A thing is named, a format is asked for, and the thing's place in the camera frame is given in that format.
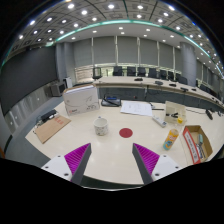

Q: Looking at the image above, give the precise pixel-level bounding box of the white power strip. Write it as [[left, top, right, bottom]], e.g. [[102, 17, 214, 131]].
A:
[[151, 114, 168, 129]]

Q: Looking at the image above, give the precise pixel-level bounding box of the row of black office chairs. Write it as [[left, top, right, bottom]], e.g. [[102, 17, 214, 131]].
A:
[[92, 65, 212, 95]]

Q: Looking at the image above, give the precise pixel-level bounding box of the black device beside envelope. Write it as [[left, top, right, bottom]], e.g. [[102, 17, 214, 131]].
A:
[[35, 109, 58, 124]]

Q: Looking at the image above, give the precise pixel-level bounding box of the yellow-capped clear drink bottle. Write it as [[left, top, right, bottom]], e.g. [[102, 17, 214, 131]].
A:
[[162, 128, 180, 151]]

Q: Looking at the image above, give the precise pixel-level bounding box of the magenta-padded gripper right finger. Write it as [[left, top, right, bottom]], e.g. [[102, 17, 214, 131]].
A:
[[131, 142, 183, 186]]

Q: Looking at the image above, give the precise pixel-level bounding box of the white patterned paper cup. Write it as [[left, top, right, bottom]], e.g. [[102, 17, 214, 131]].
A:
[[93, 116, 110, 137]]

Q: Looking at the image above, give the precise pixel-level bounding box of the white printed paper sheet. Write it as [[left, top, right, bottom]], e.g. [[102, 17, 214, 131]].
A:
[[119, 100, 154, 118]]

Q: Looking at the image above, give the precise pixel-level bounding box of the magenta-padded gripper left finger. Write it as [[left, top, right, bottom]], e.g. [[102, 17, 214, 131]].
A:
[[40, 142, 93, 186]]

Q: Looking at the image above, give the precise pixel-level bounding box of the black conference console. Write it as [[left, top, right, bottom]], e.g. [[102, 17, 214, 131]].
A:
[[100, 94, 122, 108]]

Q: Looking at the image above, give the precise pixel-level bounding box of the long curved conference desk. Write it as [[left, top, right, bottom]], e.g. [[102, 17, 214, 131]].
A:
[[74, 75, 224, 111]]

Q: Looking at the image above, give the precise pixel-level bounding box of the white copy paper carton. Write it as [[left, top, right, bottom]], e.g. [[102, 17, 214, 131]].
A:
[[62, 83, 101, 117]]

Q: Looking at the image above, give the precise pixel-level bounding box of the group of ceiling lights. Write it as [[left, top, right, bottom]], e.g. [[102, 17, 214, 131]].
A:
[[18, 2, 224, 69]]

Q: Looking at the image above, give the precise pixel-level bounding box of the white desk organizer box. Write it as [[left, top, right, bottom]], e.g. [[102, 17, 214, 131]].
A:
[[163, 100, 188, 126]]

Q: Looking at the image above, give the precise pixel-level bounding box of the flat round red coaster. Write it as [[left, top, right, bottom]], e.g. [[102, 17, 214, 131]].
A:
[[118, 127, 134, 139]]

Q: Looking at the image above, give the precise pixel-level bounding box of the open brown cardboard box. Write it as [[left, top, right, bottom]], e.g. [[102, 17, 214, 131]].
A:
[[181, 124, 214, 165]]

